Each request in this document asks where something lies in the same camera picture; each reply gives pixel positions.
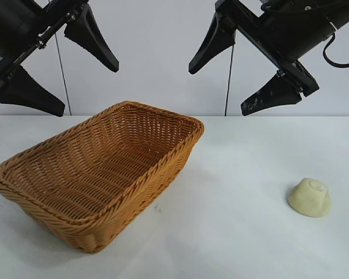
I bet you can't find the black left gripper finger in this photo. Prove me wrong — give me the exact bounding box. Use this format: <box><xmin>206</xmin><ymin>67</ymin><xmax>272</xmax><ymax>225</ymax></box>
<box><xmin>0</xmin><ymin>64</ymin><xmax>66</xmax><ymax>117</ymax></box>
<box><xmin>64</xmin><ymin>4</ymin><xmax>120</xmax><ymax>73</ymax></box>

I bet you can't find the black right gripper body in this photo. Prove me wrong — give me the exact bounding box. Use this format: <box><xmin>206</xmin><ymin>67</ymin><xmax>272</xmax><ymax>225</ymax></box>
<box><xmin>215</xmin><ymin>0</ymin><xmax>337</xmax><ymax>98</ymax></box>

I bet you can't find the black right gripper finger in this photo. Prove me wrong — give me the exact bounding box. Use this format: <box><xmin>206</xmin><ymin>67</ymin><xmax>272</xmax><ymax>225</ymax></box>
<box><xmin>240</xmin><ymin>71</ymin><xmax>303</xmax><ymax>117</ymax></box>
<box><xmin>188</xmin><ymin>13</ymin><xmax>238</xmax><ymax>75</ymax></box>

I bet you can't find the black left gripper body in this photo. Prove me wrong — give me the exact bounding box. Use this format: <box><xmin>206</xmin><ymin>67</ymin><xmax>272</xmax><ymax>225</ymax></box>
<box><xmin>0</xmin><ymin>0</ymin><xmax>91</xmax><ymax>96</ymax></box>

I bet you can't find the brown woven wicker basket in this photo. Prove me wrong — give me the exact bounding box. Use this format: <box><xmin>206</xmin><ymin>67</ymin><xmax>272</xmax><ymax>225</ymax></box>
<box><xmin>0</xmin><ymin>100</ymin><xmax>206</xmax><ymax>253</ymax></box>

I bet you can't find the pale yellow egg yolk pastry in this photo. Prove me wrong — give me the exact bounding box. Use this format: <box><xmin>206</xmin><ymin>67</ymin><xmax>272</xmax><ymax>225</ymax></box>
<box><xmin>287</xmin><ymin>177</ymin><xmax>332</xmax><ymax>218</ymax></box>

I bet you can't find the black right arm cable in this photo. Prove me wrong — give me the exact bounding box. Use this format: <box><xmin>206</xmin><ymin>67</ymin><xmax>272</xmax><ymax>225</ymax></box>
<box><xmin>322</xmin><ymin>14</ymin><xmax>349</xmax><ymax>69</ymax></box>

